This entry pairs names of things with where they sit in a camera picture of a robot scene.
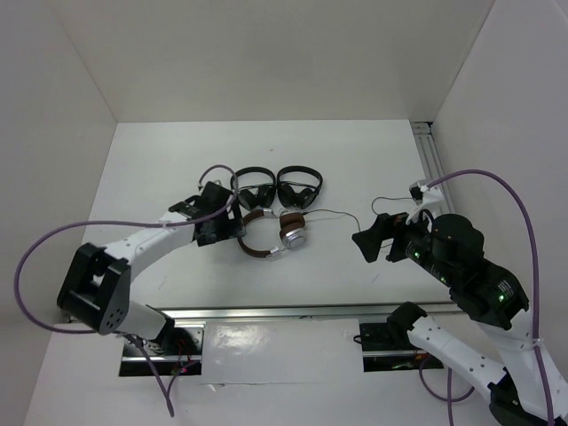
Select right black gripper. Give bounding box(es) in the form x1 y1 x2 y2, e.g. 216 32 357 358
349 201 454 282

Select thin black headphone cable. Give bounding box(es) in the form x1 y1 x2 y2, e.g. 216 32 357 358
303 196 416 234

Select brown silver headphones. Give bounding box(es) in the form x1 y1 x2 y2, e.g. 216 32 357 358
237 209 306 259

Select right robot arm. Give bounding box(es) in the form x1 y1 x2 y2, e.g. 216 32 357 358
351 213 567 425

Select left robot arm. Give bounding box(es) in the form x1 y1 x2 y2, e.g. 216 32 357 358
57 182 244 354

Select left black headphones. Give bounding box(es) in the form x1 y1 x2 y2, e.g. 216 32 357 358
230 166 277 211

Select black headphones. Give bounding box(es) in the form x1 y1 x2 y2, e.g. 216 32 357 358
230 166 277 211
276 165 324 209

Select right black headphones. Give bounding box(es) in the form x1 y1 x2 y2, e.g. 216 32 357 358
276 165 324 209

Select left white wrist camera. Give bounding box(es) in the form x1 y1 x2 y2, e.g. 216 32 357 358
197 177 224 192

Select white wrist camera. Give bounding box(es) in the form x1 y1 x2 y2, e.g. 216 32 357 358
406 180 445 225
197 177 224 192

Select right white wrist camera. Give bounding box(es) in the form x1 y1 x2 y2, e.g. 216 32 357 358
406 180 445 225

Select right side aluminium rail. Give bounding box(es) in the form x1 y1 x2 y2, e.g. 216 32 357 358
410 122 455 213

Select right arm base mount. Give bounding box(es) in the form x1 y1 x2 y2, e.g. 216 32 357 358
353 322 442 373

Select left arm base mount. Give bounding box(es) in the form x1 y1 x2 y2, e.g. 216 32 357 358
118 323 205 377

